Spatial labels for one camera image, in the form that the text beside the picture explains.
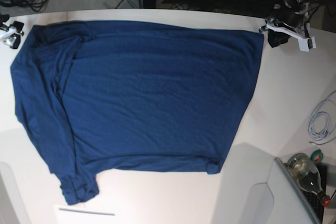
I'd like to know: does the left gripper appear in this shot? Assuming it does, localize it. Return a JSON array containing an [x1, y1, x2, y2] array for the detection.
[[259, 3, 317, 52]]

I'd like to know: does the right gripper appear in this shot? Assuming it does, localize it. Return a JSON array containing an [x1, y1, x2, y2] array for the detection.
[[0, 14, 24, 49]]

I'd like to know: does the dark blue t-shirt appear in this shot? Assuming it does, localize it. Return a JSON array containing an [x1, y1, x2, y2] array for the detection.
[[10, 21, 264, 205]]

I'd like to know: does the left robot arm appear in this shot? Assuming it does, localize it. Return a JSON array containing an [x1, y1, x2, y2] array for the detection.
[[259, 0, 317, 52]]

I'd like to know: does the green tape roll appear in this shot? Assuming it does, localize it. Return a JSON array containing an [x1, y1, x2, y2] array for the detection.
[[310, 149, 324, 164]]

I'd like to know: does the clear plastic bottle red cap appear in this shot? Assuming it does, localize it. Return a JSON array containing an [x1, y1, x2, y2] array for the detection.
[[287, 153, 331, 208]]

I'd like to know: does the coiled light blue cable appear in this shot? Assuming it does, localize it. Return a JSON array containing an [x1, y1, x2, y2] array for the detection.
[[307, 96, 336, 145]]

